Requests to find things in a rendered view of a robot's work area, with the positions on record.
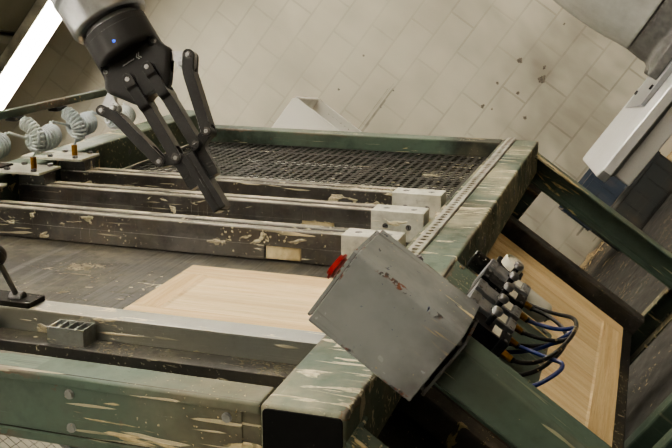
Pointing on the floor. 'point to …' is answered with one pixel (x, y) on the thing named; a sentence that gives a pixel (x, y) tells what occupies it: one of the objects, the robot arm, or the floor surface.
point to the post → (512, 403)
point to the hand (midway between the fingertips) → (206, 182)
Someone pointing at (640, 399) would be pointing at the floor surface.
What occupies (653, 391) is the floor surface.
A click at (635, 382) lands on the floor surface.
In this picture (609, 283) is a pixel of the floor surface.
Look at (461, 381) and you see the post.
